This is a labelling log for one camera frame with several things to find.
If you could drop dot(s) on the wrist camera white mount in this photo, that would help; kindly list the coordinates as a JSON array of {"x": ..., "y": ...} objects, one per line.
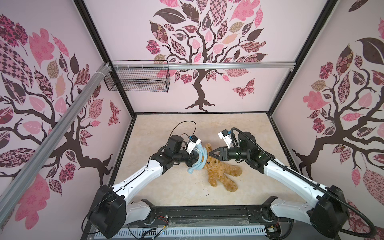
[
  {"x": 193, "y": 142},
  {"x": 225, "y": 135}
]

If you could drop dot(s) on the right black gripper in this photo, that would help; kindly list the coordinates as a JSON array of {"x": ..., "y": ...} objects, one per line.
[{"x": 223, "y": 153}]

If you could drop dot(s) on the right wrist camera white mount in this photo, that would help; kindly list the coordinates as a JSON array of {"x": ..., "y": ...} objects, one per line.
[{"x": 225, "y": 135}]

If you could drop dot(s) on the light blue bear hoodie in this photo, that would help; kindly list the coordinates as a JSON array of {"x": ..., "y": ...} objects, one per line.
[{"x": 202, "y": 158}]

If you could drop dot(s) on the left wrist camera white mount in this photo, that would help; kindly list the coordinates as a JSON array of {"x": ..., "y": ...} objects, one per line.
[{"x": 193, "y": 142}]

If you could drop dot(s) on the black wire basket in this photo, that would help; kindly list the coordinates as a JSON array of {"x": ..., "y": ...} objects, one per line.
[{"x": 139, "y": 76}]

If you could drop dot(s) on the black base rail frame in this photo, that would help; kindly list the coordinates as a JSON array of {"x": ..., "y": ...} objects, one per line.
[{"x": 212, "y": 216}]

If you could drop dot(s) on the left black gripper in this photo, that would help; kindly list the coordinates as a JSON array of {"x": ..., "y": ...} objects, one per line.
[{"x": 193, "y": 158}]

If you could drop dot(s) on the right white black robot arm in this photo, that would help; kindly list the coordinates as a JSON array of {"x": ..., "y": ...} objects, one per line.
[{"x": 325, "y": 208}]

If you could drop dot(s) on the brown plush teddy bear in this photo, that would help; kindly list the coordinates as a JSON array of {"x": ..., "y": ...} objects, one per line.
[{"x": 219, "y": 172}]

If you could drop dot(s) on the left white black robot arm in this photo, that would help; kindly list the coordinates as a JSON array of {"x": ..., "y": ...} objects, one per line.
[{"x": 112, "y": 207}]

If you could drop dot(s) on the aluminium rail back wall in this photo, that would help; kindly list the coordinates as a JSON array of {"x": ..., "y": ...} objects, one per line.
[{"x": 205, "y": 66}]

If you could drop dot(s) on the white slotted cable duct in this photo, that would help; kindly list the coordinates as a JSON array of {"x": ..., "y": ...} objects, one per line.
[{"x": 189, "y": 232}]

